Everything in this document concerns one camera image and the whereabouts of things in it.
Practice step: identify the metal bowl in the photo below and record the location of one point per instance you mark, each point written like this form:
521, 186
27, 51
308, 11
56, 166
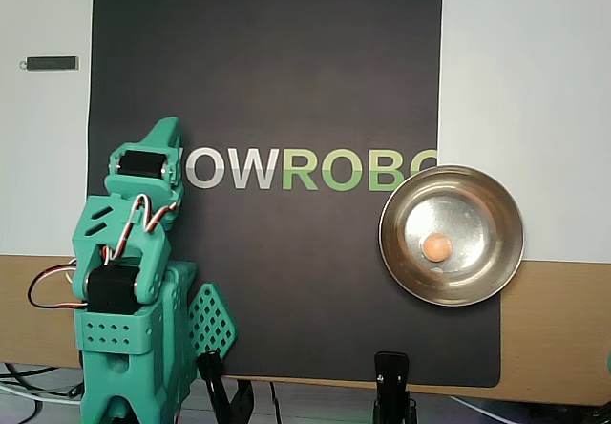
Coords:
477, 271

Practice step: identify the teal gripper with servo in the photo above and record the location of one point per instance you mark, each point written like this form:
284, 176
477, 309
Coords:
139, 165

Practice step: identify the orange ball with black base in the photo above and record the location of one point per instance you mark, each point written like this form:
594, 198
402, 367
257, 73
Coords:
437, 247

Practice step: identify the white sheet under mat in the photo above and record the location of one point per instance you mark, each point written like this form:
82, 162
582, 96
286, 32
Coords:
525, 109

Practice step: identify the black USB stick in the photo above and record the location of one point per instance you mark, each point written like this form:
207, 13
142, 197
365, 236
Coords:
50, 63

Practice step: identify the black table clamp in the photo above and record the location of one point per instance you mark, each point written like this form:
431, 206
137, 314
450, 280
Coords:
212, 376

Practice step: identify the black WOWROBO mat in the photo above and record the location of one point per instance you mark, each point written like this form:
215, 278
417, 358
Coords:
286, 37

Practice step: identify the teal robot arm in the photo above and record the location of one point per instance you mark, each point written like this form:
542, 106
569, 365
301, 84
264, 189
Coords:
114, 331

